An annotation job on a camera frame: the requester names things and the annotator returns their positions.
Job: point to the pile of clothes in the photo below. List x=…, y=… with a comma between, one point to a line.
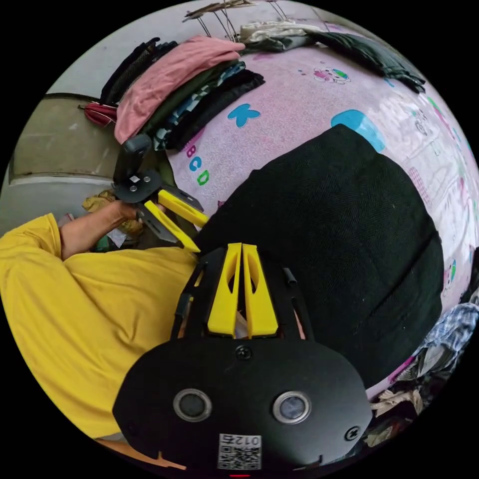
x=336, y=41
x=445, y=344
x=164, y=82

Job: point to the person's left hand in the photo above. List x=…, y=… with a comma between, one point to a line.
x=123, y=213

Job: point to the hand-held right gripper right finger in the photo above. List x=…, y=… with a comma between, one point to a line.
x=262, y=314

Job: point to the person's left forearm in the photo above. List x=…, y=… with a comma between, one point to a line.
x=86, y=232

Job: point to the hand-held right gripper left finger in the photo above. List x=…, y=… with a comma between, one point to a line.
x=222, y=307

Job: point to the black coat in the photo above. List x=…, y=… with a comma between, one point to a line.
x=329, y=239

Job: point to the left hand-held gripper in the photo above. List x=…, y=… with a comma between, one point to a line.
x=136, y=189

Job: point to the bed with pink printed sheet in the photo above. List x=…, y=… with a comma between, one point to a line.
x=295, y=101

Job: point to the person's body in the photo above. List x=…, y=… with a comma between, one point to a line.
x=75, y=318

